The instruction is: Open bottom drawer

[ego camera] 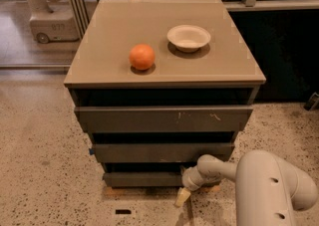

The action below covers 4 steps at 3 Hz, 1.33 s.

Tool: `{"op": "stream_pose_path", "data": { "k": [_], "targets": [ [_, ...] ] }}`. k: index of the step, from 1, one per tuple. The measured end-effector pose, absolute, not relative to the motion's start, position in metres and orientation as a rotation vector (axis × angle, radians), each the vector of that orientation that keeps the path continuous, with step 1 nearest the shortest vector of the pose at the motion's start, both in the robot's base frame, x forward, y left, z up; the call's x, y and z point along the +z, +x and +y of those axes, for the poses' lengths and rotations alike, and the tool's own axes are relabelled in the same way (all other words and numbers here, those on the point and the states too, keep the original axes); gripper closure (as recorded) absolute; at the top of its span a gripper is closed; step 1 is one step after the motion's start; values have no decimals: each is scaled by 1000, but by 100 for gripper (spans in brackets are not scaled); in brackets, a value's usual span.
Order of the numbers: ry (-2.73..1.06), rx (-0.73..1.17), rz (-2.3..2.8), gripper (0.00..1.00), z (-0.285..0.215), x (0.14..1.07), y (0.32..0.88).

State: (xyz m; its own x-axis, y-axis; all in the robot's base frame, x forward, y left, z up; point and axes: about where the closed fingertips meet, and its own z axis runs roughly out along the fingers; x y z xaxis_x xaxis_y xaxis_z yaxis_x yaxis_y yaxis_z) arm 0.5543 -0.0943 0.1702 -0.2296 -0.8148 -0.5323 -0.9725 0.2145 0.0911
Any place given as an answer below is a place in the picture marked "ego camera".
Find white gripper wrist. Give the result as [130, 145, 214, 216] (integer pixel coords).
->
[174, 167, 206, 207]

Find grey bottom drawer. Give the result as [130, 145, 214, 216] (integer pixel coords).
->
[104, 172, 182, 187]

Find grey drawer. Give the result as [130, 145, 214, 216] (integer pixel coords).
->
[104, 172, 182, 187]
[75, 106, 252, 133]
[92, 143, 234, 163]

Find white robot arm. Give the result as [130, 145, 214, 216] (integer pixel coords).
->
[175, 150, 318, 226]

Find grey middle drawer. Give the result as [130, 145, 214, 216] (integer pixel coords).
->
[92, 143, 234, 163]

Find grey top drawer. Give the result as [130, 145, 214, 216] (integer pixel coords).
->
[75, 106, 252, 133]

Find grey drawer cabinet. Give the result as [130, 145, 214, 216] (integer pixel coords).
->
[65, 0, 265, 175]

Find blue tape piece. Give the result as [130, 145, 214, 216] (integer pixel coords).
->
[89, 148, 95, 155]

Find orange fruit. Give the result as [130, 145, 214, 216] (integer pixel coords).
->
[129, 44, 156, 71]

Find white paper bowl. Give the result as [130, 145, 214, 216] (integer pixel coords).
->
[166, 25, 211, 53]

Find white mobile robot in background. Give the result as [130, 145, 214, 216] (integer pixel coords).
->
[27, 0, 79, 44]

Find metal window frame post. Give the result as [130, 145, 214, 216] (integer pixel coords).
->
[69, 0, 90, 38]

